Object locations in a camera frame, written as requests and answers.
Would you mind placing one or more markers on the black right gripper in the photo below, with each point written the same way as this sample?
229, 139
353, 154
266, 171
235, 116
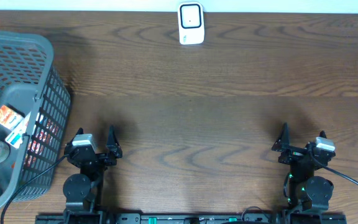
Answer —
295, 154

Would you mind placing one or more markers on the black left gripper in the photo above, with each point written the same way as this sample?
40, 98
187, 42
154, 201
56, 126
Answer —
114, 152

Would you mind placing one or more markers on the orange Top chocolate bar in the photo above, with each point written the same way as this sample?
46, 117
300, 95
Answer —
43, 142

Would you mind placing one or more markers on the white blue toothpaste box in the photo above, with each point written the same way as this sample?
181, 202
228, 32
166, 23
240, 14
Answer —
14, 139

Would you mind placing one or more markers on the orange small box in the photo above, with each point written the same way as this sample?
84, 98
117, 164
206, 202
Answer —
9, 118

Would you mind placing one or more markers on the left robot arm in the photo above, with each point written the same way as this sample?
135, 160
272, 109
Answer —
83, 191

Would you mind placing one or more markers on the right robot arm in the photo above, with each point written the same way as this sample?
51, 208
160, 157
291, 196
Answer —
308, 194

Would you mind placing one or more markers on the white barcode scanner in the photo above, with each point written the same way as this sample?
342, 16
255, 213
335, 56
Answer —
190, 23

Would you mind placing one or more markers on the grey plastic basket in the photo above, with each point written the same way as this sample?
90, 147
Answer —
29, 84

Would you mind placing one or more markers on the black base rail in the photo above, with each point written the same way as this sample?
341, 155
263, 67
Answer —
136, 218

